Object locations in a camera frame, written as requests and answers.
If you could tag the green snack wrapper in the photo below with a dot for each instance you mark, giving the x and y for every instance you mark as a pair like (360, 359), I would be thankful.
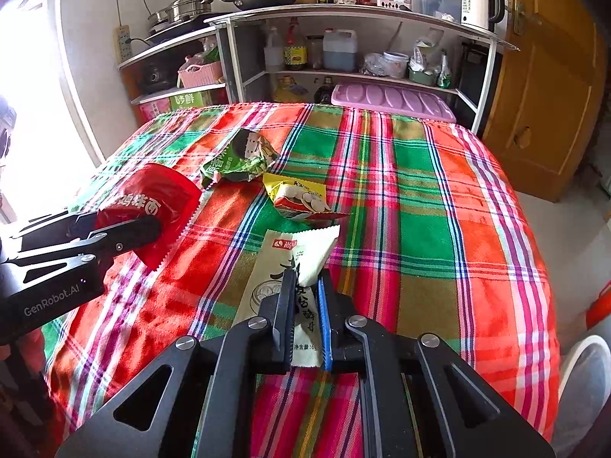
(234, 162)

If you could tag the red snack wrapper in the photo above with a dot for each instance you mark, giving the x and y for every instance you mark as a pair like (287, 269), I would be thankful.
(152, 195)

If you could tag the clear storage box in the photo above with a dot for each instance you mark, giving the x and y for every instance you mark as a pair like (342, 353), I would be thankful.
(437, 2)

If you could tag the brown glass jar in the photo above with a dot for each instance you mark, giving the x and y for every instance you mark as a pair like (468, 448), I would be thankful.
(315, 52)

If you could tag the large white shelf unit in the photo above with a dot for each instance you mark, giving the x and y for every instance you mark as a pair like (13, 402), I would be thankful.
(358, 12)

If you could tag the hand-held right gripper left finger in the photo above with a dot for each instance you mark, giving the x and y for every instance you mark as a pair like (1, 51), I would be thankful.
(284, 324)

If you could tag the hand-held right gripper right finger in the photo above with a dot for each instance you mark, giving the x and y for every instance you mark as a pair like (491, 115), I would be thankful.
(325, 324)

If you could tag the white snack wrapper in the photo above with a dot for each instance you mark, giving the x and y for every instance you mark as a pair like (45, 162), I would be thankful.
(277, 257)

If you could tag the crumpled clear plastic bag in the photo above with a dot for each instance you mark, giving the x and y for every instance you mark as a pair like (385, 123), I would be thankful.
(373, 66)

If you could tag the oil bottle with yellow label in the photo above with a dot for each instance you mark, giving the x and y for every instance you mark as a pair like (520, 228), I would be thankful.
(296, 52)

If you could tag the steel steamer pot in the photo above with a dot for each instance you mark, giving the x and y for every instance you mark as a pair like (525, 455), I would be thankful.
(186, 9)

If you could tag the pink plastic basket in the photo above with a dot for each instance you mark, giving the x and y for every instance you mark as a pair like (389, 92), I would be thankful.
(200, 76)

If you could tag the white power strip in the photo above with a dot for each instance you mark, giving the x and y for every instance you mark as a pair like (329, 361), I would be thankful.
(123, 43)

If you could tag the white plastic tub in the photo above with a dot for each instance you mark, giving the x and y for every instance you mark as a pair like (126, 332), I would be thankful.
(396, 66)

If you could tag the translucent jug with dark liquid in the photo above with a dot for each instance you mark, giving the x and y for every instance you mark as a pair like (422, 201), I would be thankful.
(340, 52)

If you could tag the pink carton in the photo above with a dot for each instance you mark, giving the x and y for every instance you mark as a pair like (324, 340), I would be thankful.
(157, 109)

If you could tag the green bowl with bags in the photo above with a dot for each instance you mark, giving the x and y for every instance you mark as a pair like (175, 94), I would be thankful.
(422, 76)

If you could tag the black induction cooker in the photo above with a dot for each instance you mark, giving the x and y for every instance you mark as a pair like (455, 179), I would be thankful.
(176, 28)

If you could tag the purple plastic tray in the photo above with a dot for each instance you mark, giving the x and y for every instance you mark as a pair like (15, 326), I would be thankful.
(391, 100)

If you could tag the red plastic dustpan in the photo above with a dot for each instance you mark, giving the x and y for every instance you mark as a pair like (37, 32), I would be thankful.
(599, 305)

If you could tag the plaid blanket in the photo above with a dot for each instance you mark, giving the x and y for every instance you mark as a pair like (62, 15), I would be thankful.
(429, 224)

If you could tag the small white shelf unit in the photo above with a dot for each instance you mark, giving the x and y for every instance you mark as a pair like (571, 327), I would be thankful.
(143, 56)

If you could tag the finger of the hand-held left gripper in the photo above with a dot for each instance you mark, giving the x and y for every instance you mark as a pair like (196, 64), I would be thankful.
(71, 226)
(133, 233)

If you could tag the white trash bin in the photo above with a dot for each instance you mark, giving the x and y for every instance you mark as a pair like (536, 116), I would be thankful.
(587, 381)

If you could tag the white electric kettle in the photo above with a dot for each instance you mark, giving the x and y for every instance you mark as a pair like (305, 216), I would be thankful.
(477, 7)

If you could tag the black cooker pot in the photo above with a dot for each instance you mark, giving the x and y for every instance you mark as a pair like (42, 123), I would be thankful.
(157, 76)

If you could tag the clear plastic bottle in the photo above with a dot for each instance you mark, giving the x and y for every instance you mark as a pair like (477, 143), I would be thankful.
(274, 55)

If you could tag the yellow snack wrapper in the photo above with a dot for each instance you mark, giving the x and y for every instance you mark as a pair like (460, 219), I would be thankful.
(296, 195)

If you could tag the wooden door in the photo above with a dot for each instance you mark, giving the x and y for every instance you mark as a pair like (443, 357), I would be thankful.
(549, 81)

